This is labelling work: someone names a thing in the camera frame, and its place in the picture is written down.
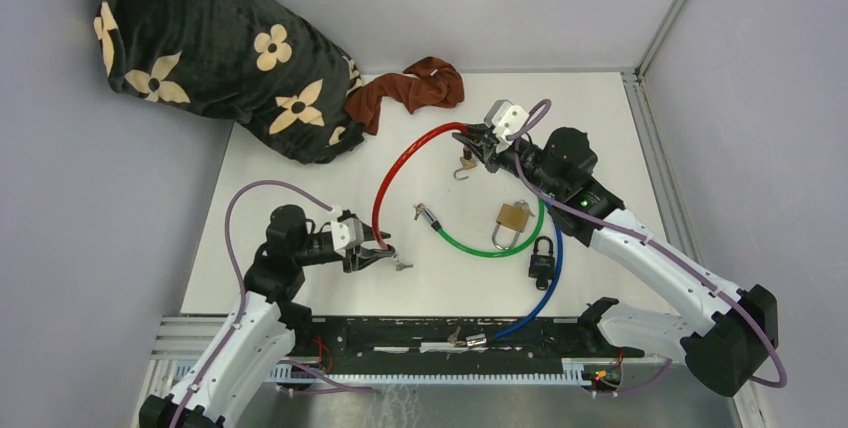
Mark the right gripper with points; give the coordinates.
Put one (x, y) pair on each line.
(486, 151)

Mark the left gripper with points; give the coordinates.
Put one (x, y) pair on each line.
(362, 258)

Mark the red cable lock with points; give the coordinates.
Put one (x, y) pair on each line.
(395, 168)

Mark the blue cable lock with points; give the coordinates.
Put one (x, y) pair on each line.
(546, 297)

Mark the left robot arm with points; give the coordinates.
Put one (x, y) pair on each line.
(262, 328)

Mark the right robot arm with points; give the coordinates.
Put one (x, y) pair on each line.
(725, 335)

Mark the small brass padlock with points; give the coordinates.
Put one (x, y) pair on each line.
(467, 163)

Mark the brown towel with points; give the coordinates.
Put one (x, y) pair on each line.
(430, 81)

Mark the black padlock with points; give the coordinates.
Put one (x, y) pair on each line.
(542, 265)

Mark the black floral plush blanket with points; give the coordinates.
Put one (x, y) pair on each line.
(255, 63)

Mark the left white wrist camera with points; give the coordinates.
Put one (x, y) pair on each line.
(347, 230)

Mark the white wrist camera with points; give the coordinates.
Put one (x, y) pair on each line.
(505, 118)
(347, 230)

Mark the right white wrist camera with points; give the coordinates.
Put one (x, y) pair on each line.
(505, 118)

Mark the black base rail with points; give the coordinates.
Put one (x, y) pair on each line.
(355, 345)

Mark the aluminium frame rail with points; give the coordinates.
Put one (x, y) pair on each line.
(672, 208)

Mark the white cable duct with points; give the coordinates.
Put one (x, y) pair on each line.
(569, 375)

